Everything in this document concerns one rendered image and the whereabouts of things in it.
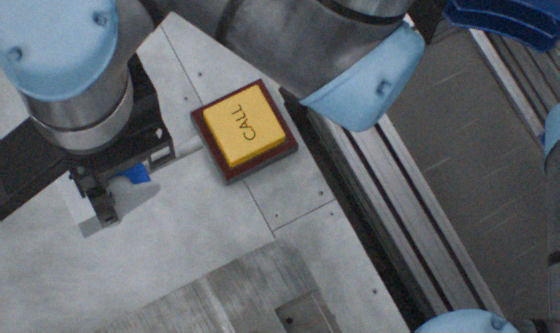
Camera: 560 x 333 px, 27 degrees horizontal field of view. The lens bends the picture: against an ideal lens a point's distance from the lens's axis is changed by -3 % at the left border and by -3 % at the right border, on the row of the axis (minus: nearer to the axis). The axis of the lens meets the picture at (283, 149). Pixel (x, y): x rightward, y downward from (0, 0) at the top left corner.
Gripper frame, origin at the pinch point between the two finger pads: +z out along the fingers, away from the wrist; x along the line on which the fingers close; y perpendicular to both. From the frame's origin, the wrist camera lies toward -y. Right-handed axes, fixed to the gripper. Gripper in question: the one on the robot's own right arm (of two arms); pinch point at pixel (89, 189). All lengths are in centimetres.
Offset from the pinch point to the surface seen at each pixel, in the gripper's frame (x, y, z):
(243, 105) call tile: 4.1, 17.1, 11.4
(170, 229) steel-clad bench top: -2.7, 5.4, 15.0
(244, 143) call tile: 0.7, 15.4, 11.4
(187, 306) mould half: -11.8, 3.1, 6.4
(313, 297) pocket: -16.0, 13.6, 8.2
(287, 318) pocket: -16.5, 10.7, 8.9
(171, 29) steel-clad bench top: 16.1, 14.9, 15.1
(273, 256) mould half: -11.3, 12.0, 6.0
